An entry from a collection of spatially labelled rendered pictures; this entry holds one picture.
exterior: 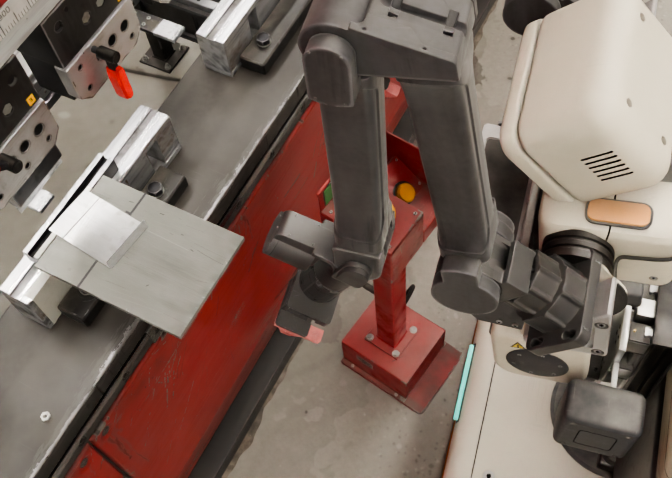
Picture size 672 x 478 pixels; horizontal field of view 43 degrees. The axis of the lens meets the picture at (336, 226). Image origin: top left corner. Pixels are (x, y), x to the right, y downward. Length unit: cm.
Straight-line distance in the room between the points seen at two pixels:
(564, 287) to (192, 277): 56
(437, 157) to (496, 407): 120
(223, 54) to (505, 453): 100
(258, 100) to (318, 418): 93
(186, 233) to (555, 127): 61
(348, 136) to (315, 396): 150
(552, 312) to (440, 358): 128
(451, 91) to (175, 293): 68
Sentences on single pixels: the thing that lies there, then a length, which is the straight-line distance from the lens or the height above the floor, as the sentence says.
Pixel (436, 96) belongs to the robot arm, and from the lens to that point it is 72.
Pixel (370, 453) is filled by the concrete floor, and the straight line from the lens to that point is 219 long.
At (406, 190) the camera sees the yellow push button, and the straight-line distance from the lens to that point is 164.
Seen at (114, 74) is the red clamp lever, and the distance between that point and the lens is 125.
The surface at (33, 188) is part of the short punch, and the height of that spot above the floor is 111.
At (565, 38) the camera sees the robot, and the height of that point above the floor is 135.
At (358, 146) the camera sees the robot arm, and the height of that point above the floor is 145.
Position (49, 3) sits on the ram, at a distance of 117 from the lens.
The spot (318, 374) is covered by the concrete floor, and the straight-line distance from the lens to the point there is 226.
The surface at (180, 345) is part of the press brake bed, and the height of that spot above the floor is 68.
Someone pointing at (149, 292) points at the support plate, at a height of 100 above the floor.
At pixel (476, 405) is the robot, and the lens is 194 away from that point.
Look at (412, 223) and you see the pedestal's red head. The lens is 154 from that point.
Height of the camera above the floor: 212
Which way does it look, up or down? 60 degrees down
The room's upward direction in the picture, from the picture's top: 8 degrees counter-clockwise
